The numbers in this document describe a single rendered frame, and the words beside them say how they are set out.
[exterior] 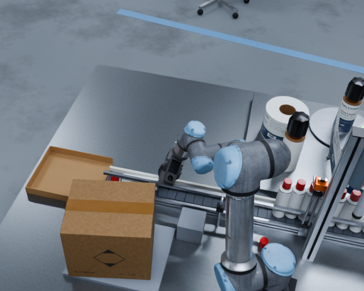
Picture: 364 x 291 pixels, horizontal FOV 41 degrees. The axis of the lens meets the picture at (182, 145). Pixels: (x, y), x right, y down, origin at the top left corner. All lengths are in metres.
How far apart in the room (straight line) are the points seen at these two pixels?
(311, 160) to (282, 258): 0.76
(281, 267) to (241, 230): 0.22
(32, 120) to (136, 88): 1.33
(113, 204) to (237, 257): 0.47
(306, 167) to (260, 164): 0.91
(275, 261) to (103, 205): 0.61
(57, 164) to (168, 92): 0.74
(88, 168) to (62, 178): 0.12
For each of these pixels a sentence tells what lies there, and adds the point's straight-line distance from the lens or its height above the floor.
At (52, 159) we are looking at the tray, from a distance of 2.28.
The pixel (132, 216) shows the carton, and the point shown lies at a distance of 1.67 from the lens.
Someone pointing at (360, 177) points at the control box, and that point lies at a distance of 1.62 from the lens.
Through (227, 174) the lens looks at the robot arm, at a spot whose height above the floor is 1.47.
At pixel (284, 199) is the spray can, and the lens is 1.94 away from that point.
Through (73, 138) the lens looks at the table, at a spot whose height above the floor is 0.83.
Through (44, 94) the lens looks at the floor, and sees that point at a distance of 4.00.
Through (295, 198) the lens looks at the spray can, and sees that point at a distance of 1.94.
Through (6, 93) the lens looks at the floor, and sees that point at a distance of 4.07.
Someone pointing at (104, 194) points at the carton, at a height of 1.12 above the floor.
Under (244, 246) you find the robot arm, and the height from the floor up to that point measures 1.21.
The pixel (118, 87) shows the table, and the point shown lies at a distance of 2.65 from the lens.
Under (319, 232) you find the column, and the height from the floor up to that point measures 1.01.
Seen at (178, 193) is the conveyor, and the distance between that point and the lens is 2.05.
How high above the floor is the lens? 2.45
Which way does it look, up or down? 44 degrees down
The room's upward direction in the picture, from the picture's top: 4 degrees clockwise
